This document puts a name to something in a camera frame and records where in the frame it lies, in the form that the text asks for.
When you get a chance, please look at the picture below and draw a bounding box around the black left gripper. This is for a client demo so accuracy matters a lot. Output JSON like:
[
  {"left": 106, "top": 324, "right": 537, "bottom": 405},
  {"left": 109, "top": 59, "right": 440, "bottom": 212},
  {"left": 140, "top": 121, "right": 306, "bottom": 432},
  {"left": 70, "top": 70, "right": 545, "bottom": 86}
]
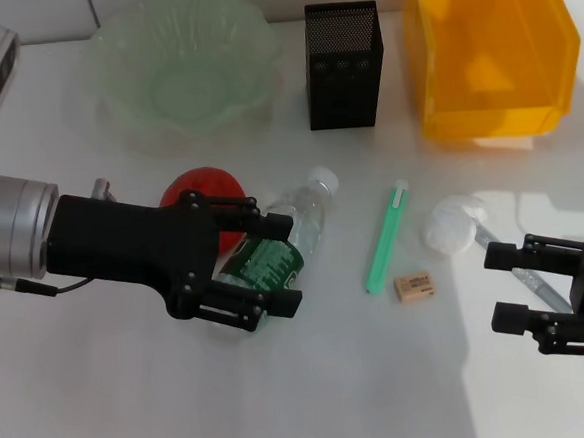
[{"left": 42, "top": 183, "right": 226, "bottom": 330}]

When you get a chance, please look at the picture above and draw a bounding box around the grey silver pen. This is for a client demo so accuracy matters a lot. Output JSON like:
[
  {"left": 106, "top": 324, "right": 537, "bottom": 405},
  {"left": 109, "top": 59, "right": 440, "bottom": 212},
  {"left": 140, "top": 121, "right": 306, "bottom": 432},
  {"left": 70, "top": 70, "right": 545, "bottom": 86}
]
[{"left": 471, "top": 212, "right": 573, "bottom": 320}]

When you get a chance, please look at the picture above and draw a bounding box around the green label water bottle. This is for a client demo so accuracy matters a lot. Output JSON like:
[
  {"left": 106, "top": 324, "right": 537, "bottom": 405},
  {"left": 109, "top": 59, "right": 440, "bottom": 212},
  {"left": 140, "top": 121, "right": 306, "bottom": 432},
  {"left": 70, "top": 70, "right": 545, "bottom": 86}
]
[{"left": 206, "top": 164, "right": 349, "bottom": 330}]

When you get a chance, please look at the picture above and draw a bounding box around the white paper ball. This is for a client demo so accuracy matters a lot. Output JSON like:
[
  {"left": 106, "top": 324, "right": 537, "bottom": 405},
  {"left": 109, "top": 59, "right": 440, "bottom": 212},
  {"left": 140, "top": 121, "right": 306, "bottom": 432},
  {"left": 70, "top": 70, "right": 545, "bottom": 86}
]
[{"left": 420, "top": 192, "right": 492, "bottom": 260}]

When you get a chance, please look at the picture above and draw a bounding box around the red orange fruit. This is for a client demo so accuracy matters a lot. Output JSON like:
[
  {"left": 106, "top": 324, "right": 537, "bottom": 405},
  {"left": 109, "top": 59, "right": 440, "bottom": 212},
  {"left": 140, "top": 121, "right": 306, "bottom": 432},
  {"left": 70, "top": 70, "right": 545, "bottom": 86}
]
[{"left": 156, "top": 164, "right": 249, "bottom": 262}]

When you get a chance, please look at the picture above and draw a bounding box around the tan eraser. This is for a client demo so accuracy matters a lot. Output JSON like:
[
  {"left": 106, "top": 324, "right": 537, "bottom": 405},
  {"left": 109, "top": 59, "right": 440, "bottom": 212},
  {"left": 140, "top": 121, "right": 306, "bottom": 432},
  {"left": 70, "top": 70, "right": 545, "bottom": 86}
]
[{"left": 392, "top": 271, "right": 437, "bottom": 304}]

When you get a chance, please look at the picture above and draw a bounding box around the green pen with white clip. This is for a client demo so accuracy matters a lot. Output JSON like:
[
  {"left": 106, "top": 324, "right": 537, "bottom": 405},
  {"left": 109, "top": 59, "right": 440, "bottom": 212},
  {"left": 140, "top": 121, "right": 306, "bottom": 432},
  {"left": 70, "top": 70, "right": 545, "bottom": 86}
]
[{"left": 357, "top": 178, "right": 418, "bottom": 296}]

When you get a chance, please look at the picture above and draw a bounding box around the black mesh pen holder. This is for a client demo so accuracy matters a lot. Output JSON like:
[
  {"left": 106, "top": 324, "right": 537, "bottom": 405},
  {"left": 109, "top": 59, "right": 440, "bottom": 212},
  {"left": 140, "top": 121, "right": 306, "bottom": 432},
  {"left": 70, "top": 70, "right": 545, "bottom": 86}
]
[{"left": 300, "top": 0, "right": 391, "bottom": 133}]

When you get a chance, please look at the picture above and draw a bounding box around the green glass fruit plate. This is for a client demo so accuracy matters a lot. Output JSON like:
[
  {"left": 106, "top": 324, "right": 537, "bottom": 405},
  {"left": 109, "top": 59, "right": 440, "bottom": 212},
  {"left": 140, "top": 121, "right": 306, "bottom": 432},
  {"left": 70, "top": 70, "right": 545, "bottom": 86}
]
[{"left": 83, "top": 0, "right": 291, "bottom": 164}]

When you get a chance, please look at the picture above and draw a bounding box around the yellow plastic bin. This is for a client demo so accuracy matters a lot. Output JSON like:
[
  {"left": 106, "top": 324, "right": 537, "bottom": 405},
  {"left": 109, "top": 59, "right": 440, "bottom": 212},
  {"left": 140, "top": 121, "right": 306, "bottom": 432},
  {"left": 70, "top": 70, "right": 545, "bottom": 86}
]
[{"left": 400, "top": 0, "right": 584, "bottom": 146}]

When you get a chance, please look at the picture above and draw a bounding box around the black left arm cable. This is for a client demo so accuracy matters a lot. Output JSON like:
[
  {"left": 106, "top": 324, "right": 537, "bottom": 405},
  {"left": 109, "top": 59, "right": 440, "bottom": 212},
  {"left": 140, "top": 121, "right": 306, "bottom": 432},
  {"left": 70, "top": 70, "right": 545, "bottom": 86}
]
[{"left": 0, "top": 176, "right": 123, "bottom": 302}]

